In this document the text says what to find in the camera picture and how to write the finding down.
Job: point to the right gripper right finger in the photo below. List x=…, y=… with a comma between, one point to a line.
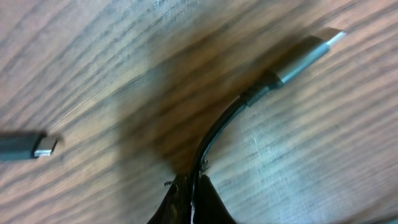
x=209, y=208

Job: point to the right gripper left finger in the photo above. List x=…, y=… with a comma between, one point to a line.
x=176, y=206

